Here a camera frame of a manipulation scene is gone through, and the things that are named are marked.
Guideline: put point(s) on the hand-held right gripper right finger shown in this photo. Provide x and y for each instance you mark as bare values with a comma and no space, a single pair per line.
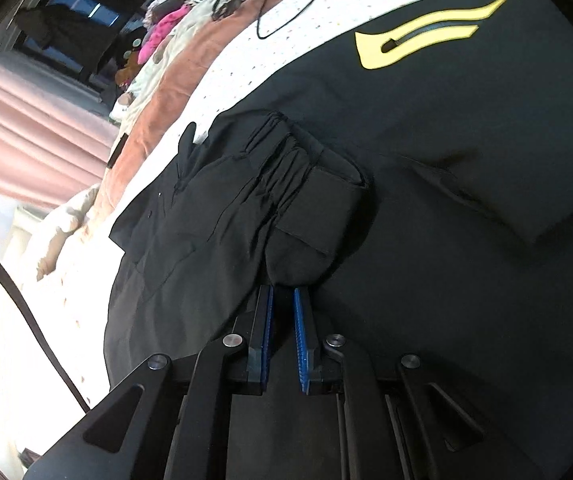
302,340

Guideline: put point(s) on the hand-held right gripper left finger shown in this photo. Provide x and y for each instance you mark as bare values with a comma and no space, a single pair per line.
265,335

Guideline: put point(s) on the black garment with yellow print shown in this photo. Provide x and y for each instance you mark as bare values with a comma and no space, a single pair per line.
441,125

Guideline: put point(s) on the pile of cream clothes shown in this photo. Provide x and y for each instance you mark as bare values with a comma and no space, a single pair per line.
186,25

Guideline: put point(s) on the cream plush pillow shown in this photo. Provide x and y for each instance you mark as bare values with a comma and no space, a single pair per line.
64,230

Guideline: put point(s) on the brown plush toy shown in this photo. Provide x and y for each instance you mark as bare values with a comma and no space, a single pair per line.
126,74

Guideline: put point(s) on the white floral bedspread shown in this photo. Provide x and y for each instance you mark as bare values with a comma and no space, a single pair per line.
286,30

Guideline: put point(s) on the pink curtain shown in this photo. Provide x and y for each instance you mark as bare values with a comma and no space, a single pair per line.
26,125

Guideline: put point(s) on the pink garment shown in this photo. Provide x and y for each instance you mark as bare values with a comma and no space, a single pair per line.
164,27

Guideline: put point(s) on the dark window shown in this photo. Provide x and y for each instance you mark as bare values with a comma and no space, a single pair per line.
66,25

